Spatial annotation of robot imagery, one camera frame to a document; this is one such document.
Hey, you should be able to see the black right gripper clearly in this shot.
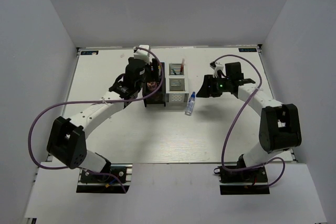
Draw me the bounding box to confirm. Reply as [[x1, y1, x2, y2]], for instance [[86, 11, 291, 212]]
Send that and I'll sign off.
[[196, 74, 232, 98]]

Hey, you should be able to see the pink marker set bottle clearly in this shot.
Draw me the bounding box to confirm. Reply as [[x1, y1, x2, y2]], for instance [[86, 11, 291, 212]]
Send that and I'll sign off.
[[146, 81, 158, 92]]

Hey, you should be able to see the clear spray bottle blue cap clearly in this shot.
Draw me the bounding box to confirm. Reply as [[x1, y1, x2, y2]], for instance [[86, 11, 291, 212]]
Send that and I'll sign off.
[[185, 92, 196, 116]]

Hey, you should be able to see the red orange pen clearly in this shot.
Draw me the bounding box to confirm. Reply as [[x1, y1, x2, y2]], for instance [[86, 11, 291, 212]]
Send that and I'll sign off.
[[180, 58, 185, 74]]

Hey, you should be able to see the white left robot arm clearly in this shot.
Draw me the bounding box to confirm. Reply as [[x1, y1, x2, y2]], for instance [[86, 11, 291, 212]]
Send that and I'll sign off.
[[47, 57, 162, 182]]

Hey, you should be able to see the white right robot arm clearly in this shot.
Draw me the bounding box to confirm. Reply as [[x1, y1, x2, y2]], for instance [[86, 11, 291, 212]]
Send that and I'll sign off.
[[196, 61, 302, 182]]

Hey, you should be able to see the white slotted organizer box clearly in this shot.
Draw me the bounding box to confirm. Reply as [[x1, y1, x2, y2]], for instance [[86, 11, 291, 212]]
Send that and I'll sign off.
[[165, 63, 190, 107]]

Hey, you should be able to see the black slotted organizer box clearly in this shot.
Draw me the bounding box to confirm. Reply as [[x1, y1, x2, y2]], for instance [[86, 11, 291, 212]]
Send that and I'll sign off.
[[142, 59, 166, 107]]

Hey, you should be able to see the right XDOF logo sticker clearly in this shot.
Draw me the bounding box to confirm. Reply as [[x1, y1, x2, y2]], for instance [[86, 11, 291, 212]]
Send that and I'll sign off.
[[238, 48, 257, 52]]

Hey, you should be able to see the black XDOF logo sticker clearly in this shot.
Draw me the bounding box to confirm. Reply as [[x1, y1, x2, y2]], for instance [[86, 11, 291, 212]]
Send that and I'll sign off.
[[80, 50, 99, 56]]

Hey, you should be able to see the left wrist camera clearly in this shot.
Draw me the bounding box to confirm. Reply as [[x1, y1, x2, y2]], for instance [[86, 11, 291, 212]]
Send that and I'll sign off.
[[133, 45, 150, 64]]

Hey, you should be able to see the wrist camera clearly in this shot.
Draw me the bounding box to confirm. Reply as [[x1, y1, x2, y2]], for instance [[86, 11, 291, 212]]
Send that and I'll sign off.
[[209, 61, 226, 78], [133, 45, 150, 64]]

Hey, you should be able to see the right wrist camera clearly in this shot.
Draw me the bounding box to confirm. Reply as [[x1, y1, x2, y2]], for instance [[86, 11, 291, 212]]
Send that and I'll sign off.
[[209, 61, 226, 78]]

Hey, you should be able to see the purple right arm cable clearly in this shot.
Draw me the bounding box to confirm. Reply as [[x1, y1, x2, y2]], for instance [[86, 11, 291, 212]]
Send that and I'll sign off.
[[213, 54, 286, 188]]

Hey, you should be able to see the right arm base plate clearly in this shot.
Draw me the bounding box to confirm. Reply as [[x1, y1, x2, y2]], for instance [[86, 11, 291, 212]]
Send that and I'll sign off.
[[214, 166, 270, 196]]

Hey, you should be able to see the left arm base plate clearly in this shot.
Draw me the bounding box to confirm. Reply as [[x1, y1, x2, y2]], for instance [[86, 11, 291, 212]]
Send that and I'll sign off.
[[76, 164, 133, 194]]

